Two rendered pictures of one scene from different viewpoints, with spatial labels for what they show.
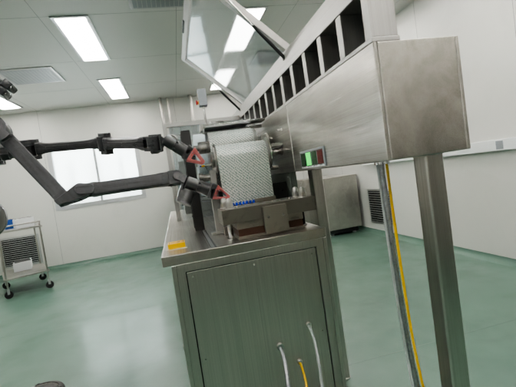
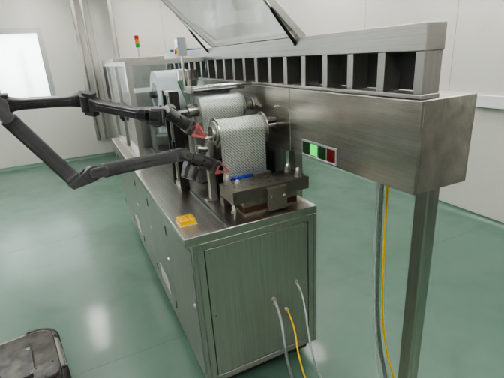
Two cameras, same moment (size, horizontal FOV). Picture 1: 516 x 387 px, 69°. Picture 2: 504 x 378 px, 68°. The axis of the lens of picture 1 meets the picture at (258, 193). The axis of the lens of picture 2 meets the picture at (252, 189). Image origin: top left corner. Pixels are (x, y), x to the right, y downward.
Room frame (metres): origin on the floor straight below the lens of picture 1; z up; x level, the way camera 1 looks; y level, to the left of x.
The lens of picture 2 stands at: (-0.03, 0.41, 1.60)
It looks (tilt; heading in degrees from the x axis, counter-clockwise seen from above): 20 degrees down; 347
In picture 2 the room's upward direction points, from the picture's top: 4 degrees counter-clockwise
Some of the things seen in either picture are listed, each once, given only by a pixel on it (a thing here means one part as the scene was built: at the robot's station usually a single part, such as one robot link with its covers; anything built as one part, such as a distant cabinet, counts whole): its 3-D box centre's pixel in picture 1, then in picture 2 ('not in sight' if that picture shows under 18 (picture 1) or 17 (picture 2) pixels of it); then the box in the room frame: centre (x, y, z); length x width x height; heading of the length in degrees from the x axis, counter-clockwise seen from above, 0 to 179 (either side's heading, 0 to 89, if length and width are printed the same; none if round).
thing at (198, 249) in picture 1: (214, 218); (178, 163); (2.68, 0.33, 0.88); 2.52 x 0.66 x 0.04; 12
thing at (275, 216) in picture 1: (276, 218); (277, 197); (1.52, -0.06, 0.96); 0.10 x 0.03 x 0.11; 102
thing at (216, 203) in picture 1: (213, 202); (208, 172); (1.77, 0.22, 1.05); 0.06 x 0.05 x 0.31; 102
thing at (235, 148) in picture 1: (239, 176); (229, 143); (1.90, 0.08, 1.16); 0.39 x 0.23 x 0.51; 12
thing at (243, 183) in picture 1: (247, 186); (244, 160); (1.71, 0.04, 1.11); 0.23 x 0.01 x 0.18; 102
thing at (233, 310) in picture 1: (226, 279); (187, 218); (2.68, 0.32, 0.43); 2.52 x 0.64 x 0.86; 12
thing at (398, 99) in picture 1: (270, 151); (241, 103); (2.48, -0.13, 1.29); 3.10 x 0.28 x 0.30; 12
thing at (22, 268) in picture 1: (21, 253); not in sight; (5.31, 3.48, 0.51); 0.91 x 0.58 x 1.02; 36
